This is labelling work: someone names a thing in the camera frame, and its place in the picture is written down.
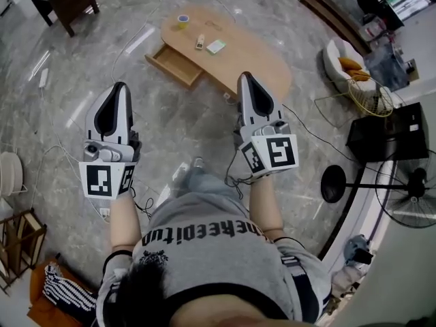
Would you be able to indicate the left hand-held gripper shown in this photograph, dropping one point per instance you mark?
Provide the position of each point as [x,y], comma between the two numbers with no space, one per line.
[102,179]

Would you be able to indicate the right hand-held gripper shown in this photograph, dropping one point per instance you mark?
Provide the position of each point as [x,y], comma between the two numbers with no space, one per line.
[272,155]

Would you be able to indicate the green and white box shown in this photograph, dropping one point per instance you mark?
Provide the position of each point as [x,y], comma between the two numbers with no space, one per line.
[216,46]

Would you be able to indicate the white remote control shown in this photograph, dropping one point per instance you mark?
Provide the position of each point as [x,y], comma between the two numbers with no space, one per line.
[200,42]

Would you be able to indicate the wooden drawer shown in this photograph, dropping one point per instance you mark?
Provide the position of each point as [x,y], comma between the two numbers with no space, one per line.
[173,63]

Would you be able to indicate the blue and yellow tape roll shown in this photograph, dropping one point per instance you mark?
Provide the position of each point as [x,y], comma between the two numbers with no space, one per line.
[183,22]

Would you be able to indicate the person's left forearm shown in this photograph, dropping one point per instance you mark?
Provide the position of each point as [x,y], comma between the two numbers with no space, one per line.
[125,223]

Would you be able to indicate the person's right forearm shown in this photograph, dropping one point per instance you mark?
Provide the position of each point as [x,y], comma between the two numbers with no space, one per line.
[265,210]

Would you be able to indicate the wooden table top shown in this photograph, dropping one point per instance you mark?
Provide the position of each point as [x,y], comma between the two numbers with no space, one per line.
[245,56]

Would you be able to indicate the small white plug adapter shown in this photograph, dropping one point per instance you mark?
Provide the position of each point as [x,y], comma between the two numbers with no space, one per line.
[227,96]

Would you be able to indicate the white power strip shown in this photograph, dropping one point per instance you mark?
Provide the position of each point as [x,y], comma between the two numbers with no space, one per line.
[43,77]

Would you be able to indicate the white armchair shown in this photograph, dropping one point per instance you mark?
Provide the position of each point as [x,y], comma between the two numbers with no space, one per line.
[335,63]

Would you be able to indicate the person's grey shoe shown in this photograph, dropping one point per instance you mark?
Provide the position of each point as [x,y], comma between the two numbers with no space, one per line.
[197,163]

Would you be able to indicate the orange cushion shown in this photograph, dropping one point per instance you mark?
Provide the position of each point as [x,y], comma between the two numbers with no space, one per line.
[351,64]

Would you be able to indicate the person's leg in jeans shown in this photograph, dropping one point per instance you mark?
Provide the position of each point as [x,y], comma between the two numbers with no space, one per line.
[207,187]

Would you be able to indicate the white round stool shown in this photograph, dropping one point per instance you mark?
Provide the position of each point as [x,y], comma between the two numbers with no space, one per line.
[12,174]

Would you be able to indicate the long low wooden cabinet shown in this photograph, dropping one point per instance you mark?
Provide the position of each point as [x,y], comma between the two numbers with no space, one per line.
[334,15]

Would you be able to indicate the black box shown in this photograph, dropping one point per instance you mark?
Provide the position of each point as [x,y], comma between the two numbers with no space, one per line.
[388,138]

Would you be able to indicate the wooden slatted rack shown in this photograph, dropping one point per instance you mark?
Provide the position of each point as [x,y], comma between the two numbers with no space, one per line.
[20,244]

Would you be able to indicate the person's grey t-shirt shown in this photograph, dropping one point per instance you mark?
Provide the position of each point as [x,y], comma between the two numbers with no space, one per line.
[218,264]

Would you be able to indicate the black floor fan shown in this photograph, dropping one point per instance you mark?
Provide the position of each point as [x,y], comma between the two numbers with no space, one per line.
[408,189]

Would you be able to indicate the black and white striped cloth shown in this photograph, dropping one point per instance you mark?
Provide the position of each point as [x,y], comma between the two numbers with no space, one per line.
[66,290]

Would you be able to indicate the orange seat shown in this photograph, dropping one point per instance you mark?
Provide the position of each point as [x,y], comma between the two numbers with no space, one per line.
[44,305]

